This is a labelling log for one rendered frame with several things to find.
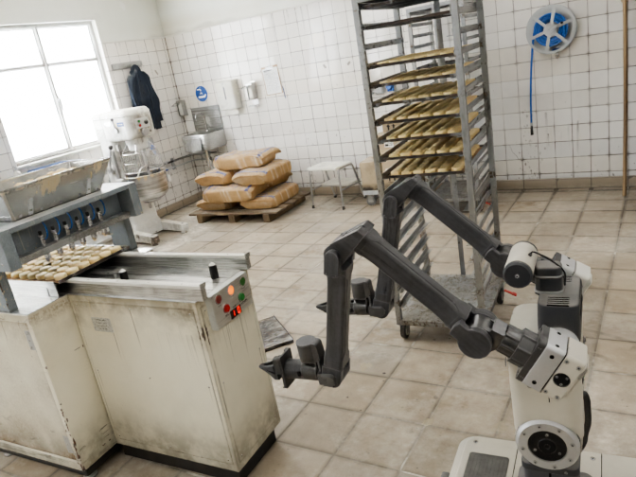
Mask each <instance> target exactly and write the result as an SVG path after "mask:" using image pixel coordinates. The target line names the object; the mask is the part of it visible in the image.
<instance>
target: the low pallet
mask: <svg viewBox="0 0 636 477"><path fill-rule="evenodd" d="M309 194H311V193H310V191H298V194H296V195H295V196H293V197H291V198H290V199H288V200H287V201H285V202H283V203H282V204H281V205H279V206H277V207H274V208H262V209H248V208H245V207H243V206H242V205H240V204H238V205H236V206H234V207H232V208H230V209H222V210H204V209H202V208H201V209H199V210H196V211H194V212H192V213H190V214H189V216H197V220H198V223H205V222H207V221H210V220H211V219H213V218H215V217H217V216H225V215H228V218H229V222H230V223H235V222H237V221H240V220H242V219H243V218H245V217H247V216H249V215H257V214H263V215H262V216H263V220H264V222H271V221H273V220H275V219H276V218H278V217H280V216H281V215H283V214H284V213H286V212H288V211H289V210H291V209H293V208H294V207H296V206H297V205H299V204H300V203H302V202H303V201H305V200H306V197H305V196H308V195H309Z"/></svg>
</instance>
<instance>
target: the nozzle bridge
mask: <svg viewBox="0 0 636 477"><path fill-rule="evenodd" d="M100 200H102V201H103V202H104V205H105V209H106V212H105V215H104V216H102V218H103V222H99V221H98V218H97V210H96V208H97V207H98V208H99V211H101V214H103V213H104V207H103V204H102V202H101V201H100ZM89 203H90V204H91V205H92V206H93V207H94V210H95V218H94V219H93V220H92V223H93V226H91V227H89V226H88V223H87V220H86V218H85V217H86V215H85V212H88V213H89V215H90V217H91V219H92V218H93V217H94V213H93V209H92V207H91V205H90V204H89ZM78 208H80V209H81V211H82V213H83V217H84V223H83V225H82V226H81V229H82V231H80V232H78V229H77V227H76V225H75V219H74V217H75V216H77V217H78V219H79V222H80V223H82V215H81V213H80V211H79V210H78ZM66 212H68V213H69V214H70V216H71V219H72V222H73V227H72V228H71V230H70V234H71V236H69V237H67V236H66V235H65V233H64V230H63V223H62V222H63V221H66V224H68V227H69V228H70V227H71V221H70V218H69V216H68V215H67V214H66ZM141 214H143V209H142V205H141V202H140V199H139V196H138V192H137V188H136V185H135V182H124V183H109V184H102V188H101V190H99V191H96V192H94V193H91V194H88V195H86V196H83V197H80V198H77V199H75V200H73V201H70V202H68V203H63V204H61V205H58V206H55V207H52V208H50V209H47V210H45V211H43V212H40V213H37V214H34V215H32V216H29V217H26V218H24V219H21V220H18V221H11V222H0V312H5V313H12V312H14V311H16V310H17V309H18V306H17V303H16V300H15V298H14V295H13V292H12V289H11V287H10V284H9V281H8V278H7V275H6V272H7V273H12V272H14V271H16V270H19V269H21V268H23V266H22V265H24V264H26V263H28V262H30V261H32V260H34V259H36V258H39V257H41V256H44V255H47V254H49V253H51V252H53V251H56V250H58V249H60V248H62V247H64V246H66V245H68V244H70V243H73V242H75V241H77V240H79V239H83V238H85V237H87V236H89V235H92V234H94V233H95V232H97V231H100V230H102V229H104V228H106V227H109V230H110V233H111V237H112V240H113V244H114V245H128V246H130V249H128V250H129V251H132V250H134V249H136V248H137V244H136V241H135V237H134V234H133V229H132V225H131V222H130V217H136V216H139V215H141ZM54 217H56V218H57V219H58V220H59V223H60V226H61V232H60V233H59V225H58V223H57V221H56V219H55V218H54ZM42 222H44V224H45V225H46V228H47V231H48V238H47V240H46V244H47V245H46V246H45V247H42V244H41V243H40V240H39V237H38V236H39V234H38V231H42V234H43V235H44V237H45V238H46V231H45V228H44V225H43V224H42ZM51 225H54V228H55V229H56V231H57V233H59V234H58V237H59V241H54V239H53V237H52V234H51V228H50V226H51Z"/></svg>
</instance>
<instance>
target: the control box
mask: <svg viewBox="0 0 636 477"><path fill-rule="evenodd" d="M243 277H244V279H245V284H244V285H243V286H241V285H240V280H241V279H242V278H243ZM230 286H232V287H233V288H234V292H233V293H232V294H230V293H229V291H228V290H229V287H230ZM240 293H244V295H245V297H244V300H243V301H240V300H239V294H240ZM218 295H220V296H221V302H220V303H219V304H218V303H217V302H216V298H217V296H218ZM207 297H208V299H206V300H205V301H204V303H205V305H206V309H207V313H208V317H209V321H210V325H211V328H212V330H216V331H219V330H220V329H221V328H222V327H224V326H225V325H226V324H228V323H229V322H230V321H231V320H233V319H234V318H235V317H236V316H237V315H239V313H240V312H242V311H243V310H245V309H246V308H247V307H249V306H250V305H251V304H252V303H253V299H252V295H251V292H250V287H249V283H248V278H247V274H246V272H238V273H237V274H235V275H233V276H232V277H230V278H229V279H228V280H226V281H225V282H223V283H222V284H221V285H219V286H218V287H217V288H216V289H215V290H213V291H211V292H210V293H209V294H208V295H207ZM225 305H229V306H230V310H229V312H225V311H224V306H225ZM238 307H239V309H240V312H239V311H238ZM233 310H234V311H235V314H236V315H235V314H234V316H235V317H233V314H232V311H233ZM233 313H234V312H233Z"/></svg>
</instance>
